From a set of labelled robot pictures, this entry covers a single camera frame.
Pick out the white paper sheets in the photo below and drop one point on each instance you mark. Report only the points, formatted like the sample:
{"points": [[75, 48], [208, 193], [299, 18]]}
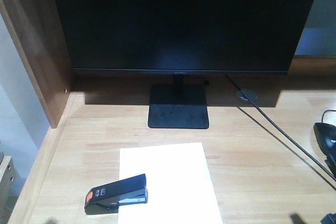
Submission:
{"points": [[180, 189]]}

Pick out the black orange stapler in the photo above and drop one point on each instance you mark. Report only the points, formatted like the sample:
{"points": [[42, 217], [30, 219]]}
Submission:
{"points": [[106, 199]]}

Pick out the black monitor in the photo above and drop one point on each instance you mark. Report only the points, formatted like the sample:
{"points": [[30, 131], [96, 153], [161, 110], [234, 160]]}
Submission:
{"points": [[180, 37]]}

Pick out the black computer mouse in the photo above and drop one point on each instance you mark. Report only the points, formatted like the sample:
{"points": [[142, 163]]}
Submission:
{"points": [[325, 135]]}

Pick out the grey desk cable grommet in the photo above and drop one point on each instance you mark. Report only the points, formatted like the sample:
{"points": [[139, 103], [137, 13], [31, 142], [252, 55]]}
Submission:
{"points": [[245, 95]]}

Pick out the wooden chair frame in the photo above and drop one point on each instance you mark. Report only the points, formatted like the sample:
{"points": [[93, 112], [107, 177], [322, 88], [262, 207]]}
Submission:
{"points": [[8, 180]]}

